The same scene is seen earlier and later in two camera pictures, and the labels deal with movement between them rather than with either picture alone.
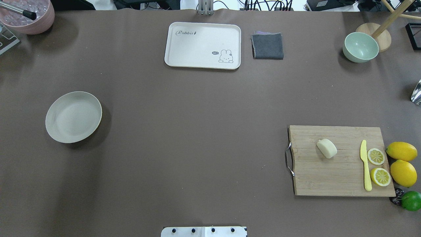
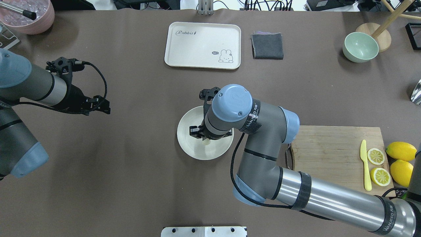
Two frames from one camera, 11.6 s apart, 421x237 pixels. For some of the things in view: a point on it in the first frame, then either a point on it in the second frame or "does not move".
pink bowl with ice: x=45 y=13 does not move
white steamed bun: x=327 y=147 → x=206 y=141
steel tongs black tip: x=31 y=15 does not move
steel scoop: x=416 y=97 does not move
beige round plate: x=72 y=116 → x=193 y=146
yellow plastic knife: x=368 y=184 does not move
